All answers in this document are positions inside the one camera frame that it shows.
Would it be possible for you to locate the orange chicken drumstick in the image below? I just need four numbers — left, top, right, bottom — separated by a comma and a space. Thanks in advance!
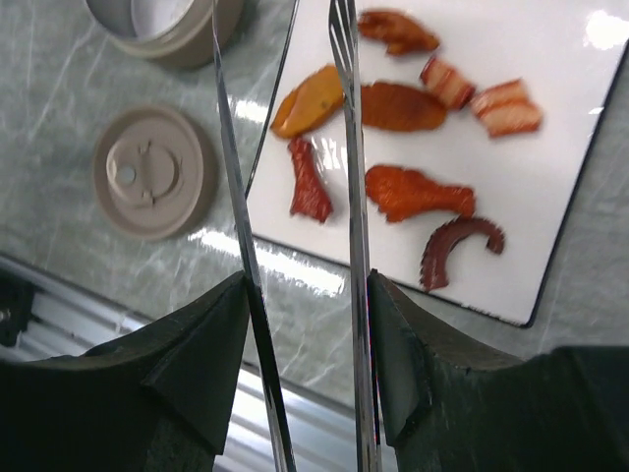
365, 165, 477, 223

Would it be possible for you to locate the large pork belly piece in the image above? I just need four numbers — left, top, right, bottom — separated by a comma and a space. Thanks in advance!
469, 79, 543, 139

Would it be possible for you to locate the aluminium table edge rail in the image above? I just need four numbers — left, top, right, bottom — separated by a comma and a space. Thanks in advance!
1, 257, 357, 471

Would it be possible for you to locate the orange sweet potato slice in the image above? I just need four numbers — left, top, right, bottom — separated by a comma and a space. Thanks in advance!
270, 64, 344, 139

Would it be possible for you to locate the red rib meat piece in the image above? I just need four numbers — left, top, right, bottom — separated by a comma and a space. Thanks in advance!
288, 137, 333, 223

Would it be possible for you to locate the small pork belly piece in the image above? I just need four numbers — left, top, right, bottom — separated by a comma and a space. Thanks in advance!
420, 55, 476, 110

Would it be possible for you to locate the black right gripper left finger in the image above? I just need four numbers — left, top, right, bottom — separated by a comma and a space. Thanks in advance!
1, 272, 249, 471

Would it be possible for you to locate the dark red octopus tentacle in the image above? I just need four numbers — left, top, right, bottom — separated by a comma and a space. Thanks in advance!
420, 216, 506, 292

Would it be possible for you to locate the beige round container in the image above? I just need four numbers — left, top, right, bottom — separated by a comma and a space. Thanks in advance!
86, 0, 245, 69

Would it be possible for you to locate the brown glazed meat slice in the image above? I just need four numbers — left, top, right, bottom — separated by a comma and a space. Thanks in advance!
362, 81, 448, 133

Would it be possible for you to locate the white rectangular plate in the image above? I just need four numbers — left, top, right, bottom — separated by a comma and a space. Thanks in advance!
248, 1, 628, 325

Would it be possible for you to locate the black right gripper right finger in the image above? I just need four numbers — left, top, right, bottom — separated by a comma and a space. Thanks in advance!
368, 272, 628, 471

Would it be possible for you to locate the beige round lid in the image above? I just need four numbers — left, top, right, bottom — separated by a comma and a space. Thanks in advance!
92, 104, 218, 241

